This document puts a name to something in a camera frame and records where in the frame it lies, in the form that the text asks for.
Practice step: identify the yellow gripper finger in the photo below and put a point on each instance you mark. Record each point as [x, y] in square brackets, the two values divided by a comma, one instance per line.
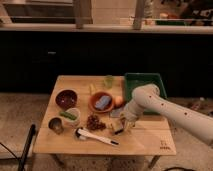
[128, 125]

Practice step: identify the small metal cup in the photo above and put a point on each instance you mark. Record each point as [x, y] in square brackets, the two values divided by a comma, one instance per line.
[55, 124]

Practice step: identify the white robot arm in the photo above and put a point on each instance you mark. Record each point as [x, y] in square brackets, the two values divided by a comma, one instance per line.
[197, 124]

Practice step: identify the green cucumber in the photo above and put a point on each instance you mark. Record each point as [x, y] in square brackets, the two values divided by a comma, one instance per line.
[68, 115]

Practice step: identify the white cup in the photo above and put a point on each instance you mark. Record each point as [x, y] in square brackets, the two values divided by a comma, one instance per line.
[73, 123]

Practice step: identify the blue sponge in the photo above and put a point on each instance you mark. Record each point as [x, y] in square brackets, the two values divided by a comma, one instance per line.
[102, 102]

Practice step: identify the purple bowl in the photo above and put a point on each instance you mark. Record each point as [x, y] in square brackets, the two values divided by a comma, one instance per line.
[66, 99]

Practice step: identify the yellow banana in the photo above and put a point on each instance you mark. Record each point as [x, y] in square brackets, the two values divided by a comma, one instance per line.
[92, 89]

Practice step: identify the orange fruit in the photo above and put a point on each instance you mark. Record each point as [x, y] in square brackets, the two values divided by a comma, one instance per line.
[118, 101]

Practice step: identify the black stand pole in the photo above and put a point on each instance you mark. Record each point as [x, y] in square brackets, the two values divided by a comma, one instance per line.
[27, 145]

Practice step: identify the orange bowl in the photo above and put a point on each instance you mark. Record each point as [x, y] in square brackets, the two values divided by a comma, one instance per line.
[95, 97]

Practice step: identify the wooden table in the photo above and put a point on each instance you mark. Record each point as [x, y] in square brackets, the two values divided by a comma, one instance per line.
[150, 137]

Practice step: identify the green translucent cup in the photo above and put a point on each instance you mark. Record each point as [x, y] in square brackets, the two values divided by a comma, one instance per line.
[108, 81]

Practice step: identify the brown board eraser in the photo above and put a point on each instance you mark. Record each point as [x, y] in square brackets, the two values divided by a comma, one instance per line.
[117, 127]

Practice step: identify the green plastic tray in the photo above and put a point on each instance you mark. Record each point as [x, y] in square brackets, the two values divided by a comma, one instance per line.
[140, 81]

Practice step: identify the white dish brush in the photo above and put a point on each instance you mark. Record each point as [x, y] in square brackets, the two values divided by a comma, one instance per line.
[80, 132]

